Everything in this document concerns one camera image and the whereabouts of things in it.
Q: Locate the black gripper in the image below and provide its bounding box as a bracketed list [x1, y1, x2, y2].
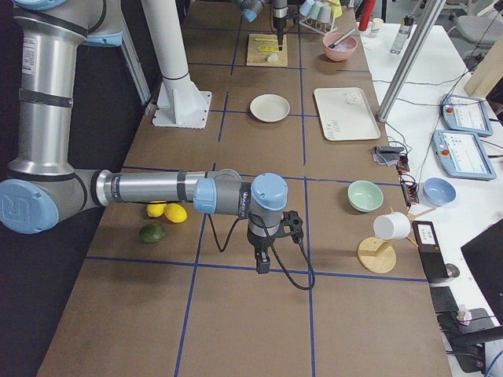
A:
[247, 210, 303, 274]
[273, 6, 299, 51]

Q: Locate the white bun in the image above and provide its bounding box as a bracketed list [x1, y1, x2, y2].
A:
[266, 53, 278, 63]

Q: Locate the cream round plate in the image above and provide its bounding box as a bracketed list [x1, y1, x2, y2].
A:
[250, 93, 291, 123]

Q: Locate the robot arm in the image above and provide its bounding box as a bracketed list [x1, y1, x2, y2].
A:
[234, 0, 298, 51]
[1, 3, 251, 284]

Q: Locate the cream bear serving tray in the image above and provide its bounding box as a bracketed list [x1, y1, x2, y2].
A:
[314, 87, 380, 141]

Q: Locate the bamboo cutting board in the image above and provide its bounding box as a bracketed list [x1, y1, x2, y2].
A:
[246, 33, 288, 68]

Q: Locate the metal black-tipped stirrer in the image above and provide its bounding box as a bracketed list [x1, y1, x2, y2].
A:
[328, 27, 356, 49]

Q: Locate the pink bowl of ice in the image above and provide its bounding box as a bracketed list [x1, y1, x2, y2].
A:
[322, 32, 358, 62]

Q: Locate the red bottle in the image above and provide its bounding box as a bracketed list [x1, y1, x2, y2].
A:
[358, 0, 376, 31]

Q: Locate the yellow lemon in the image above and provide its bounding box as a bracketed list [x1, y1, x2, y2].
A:
[163, 203, 188, 224]
[146, 201, 167, 218]

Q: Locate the dark green avocado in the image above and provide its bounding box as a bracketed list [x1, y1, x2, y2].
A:
[139, 223, 165, 244]

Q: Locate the wooden mug tree stand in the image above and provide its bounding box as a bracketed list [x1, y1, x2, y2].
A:
[357, 208, 435, 273]

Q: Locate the mint green bowl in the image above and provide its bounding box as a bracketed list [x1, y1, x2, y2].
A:
[347, 180, 384, 213]

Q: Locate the clear water bottle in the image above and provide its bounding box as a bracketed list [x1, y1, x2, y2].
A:
[390, 14, 415, 54]

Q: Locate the white mug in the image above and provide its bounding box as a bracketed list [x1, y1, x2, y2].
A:
[373, 212, 411, 240]

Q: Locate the folded grey cloth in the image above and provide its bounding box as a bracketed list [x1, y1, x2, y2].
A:
[372, 145, 404, 167]

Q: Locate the blue bowl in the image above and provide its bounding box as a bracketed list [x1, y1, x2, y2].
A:
[422, 178, 457, 207]

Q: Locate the upper teach pendant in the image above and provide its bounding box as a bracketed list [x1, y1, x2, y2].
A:
[440, 94, 494, 137]

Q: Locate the teach pendant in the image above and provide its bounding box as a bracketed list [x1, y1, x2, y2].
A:
[431, 130, 497, 181]
[440, 94, 494, 137]

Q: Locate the lower teach pendant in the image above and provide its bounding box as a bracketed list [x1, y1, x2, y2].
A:
[431, 130, 497, 181]

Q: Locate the white wire cup rack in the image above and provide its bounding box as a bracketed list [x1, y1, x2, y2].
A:
[299, 0, 343, 35]

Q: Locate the black camera cable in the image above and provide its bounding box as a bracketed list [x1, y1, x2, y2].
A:
[207, 214, 316, 291]

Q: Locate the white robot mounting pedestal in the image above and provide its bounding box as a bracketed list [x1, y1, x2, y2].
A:
[141, 0, 212, 129]

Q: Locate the aluminium frame post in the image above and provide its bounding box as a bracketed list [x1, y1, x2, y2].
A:
[376, 0, 446, 123]

